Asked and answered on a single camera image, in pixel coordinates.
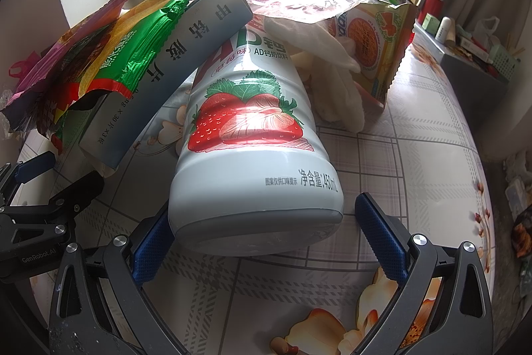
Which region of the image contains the grey cabinet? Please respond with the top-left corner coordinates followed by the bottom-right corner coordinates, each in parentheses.
top-left (411, 22), bottom-right (512, 118)

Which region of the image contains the grey medicine box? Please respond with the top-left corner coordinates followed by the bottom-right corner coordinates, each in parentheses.
top-left (79, 0), bottom-right (253, 178)

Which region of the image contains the pink plastic bag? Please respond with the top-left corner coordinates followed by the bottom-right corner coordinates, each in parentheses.
top-left (10, 51), bottom-right (41, 80)

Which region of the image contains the small white bottle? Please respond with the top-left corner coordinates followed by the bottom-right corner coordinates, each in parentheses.
top-left (436, 17), bottom-right (453, 40)

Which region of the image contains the white strawberry milk bottle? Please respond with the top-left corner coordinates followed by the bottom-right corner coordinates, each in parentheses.
top-left (168, 16), bottom-right (345, 256)

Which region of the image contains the white tissue paper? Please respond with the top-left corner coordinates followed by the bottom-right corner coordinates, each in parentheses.
top-left (241, 0), bottom-right (366, 133)

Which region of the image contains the orange biscuit packet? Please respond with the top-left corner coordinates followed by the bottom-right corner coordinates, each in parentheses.
top-left (328, 1), bottom-right (418, 112)

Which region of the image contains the white plastic bag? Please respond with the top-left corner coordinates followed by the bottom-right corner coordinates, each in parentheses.
top-left (474, 16), bottom-right (499, 44)

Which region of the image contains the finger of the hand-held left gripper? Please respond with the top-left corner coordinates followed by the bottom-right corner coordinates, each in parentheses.
top-left (0, 150), bottom-right (57, 210)
top-left (39, 172), bottom-right (105, 227)

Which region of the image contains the red thermos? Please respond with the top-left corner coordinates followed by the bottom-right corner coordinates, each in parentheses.
top-left (422, 0), bottom-right (445, 25)

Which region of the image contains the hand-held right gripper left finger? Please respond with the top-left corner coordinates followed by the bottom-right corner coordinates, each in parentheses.
top-left (49, 209), bottom-right (192, 355)

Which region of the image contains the pink translucent wrapper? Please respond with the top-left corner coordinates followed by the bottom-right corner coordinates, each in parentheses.
top-left (243, 0), bottom-right (391, 25)

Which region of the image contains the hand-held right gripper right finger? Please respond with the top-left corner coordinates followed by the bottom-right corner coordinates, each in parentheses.
top-left (354, 192), bottom-right (494, 355)

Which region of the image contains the white plastic container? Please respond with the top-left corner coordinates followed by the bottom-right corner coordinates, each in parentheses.
top-left (505, 177), bottom-right (529, 215)

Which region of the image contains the green snack bag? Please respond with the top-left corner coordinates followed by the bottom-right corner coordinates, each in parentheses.
top-left (50, 0), bottom-right (233, 156)

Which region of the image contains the green plastic basket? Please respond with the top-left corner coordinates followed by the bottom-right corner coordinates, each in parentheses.
top-left (486, 43), bottom-right (522, 81)

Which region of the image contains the purple snack bag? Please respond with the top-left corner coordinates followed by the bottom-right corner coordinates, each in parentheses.
top-left (0, 0), bottom-right (129, 139)

